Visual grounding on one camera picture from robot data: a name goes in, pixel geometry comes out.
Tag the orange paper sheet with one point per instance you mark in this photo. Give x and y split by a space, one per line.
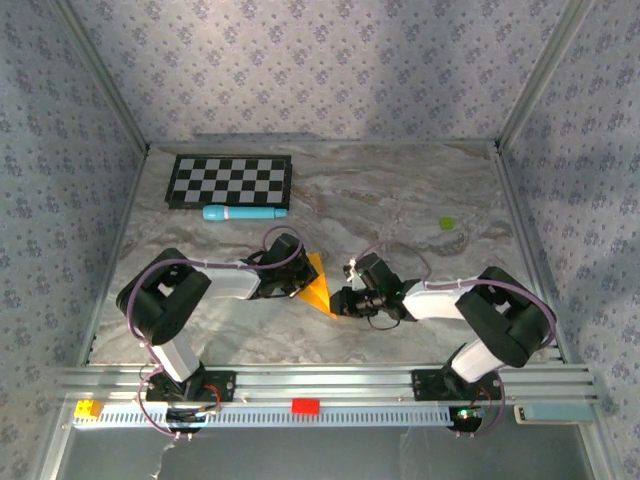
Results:
322 295

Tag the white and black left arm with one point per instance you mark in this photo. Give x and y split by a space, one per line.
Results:
230 282

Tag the light blue marker pen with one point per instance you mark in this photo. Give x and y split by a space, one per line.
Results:
250 214

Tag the red block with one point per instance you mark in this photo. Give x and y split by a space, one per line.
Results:
305 406

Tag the small green block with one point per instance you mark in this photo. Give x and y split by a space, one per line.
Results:
446 223

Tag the black and white chessboard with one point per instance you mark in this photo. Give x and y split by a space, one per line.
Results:
230 180

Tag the black controller board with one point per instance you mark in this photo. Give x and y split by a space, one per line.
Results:
185 415
465 417

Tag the grey-blue flat box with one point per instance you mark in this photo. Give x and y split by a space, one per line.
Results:
555 414

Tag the yellow block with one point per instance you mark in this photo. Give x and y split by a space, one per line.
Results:
87 409

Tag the aluminium mounting rail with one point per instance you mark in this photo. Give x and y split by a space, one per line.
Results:
325 382

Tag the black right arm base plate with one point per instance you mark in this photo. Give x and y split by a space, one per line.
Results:
425 385

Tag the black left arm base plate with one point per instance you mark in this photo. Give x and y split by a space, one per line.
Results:
225 385

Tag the aluminium back rail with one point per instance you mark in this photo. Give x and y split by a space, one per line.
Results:
350 140

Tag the aluminium side rail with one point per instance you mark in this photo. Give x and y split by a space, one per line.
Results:
128 215
517 200

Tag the aluminium corner post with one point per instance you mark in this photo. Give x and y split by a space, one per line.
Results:
541 75
104 75

